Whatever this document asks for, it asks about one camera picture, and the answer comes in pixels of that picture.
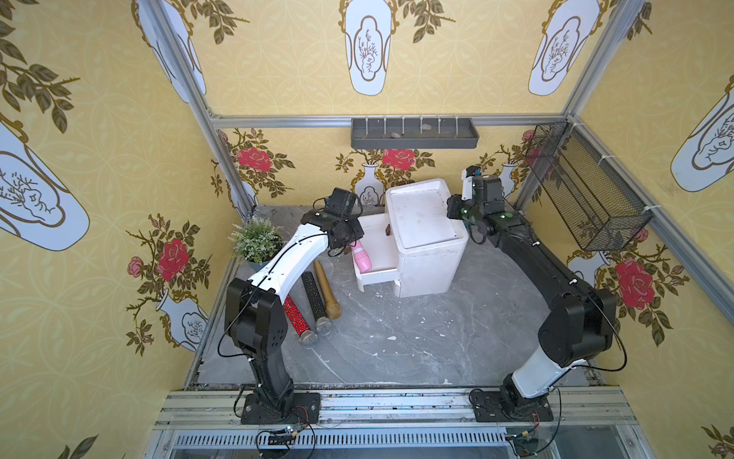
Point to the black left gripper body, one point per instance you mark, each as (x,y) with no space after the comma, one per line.
(349,234)

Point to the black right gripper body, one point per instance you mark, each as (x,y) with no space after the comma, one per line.
(456,207)

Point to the white drawer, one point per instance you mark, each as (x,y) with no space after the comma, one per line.
(382,250)

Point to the pink microphone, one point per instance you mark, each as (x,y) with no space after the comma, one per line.
(361,258)

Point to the wooden rolling pin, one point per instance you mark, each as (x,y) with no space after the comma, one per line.
(333,308)

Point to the black microphone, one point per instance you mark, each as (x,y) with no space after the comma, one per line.
(323,323)

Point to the red glitter microphone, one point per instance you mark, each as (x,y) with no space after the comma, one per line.
(306,336)

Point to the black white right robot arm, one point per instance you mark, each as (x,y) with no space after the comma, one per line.
(580,324)

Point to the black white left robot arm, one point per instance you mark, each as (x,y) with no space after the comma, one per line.
(256,320)

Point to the white plastic drawer cabinet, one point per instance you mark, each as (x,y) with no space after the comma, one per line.
(430,245)

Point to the green potted plant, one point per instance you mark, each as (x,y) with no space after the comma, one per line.
(257,242)

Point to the grey wall shelf tray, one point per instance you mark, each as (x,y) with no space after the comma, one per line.
(414,132)

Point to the black wire mesh basket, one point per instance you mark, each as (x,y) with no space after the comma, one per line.
(599,208)

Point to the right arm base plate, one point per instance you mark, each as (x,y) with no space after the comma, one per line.
(500,406)

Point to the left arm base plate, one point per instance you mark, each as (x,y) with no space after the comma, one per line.
(299,407)

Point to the aluminium front rail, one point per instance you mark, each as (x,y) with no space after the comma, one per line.
(585,422)

